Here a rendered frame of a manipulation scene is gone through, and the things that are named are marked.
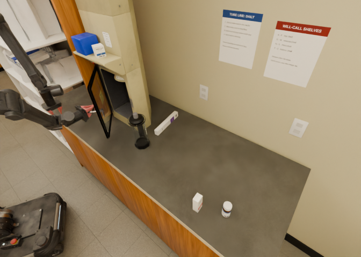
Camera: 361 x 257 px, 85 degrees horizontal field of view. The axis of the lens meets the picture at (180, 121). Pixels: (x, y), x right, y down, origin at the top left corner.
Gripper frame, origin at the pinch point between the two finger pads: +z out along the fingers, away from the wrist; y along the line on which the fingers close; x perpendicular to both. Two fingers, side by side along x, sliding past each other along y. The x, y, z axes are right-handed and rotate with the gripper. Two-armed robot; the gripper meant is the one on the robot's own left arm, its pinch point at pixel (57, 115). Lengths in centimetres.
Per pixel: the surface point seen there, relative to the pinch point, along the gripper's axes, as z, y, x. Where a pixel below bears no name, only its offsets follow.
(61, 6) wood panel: -63, 27, -9
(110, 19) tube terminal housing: -59, 32, -44
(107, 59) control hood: -41, 26, -42
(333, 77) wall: -37, 75, -139
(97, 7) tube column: -64, 32, -36
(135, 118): -8, 24, -57
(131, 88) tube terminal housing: -20, 34, -46
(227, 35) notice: -47, 75, -86
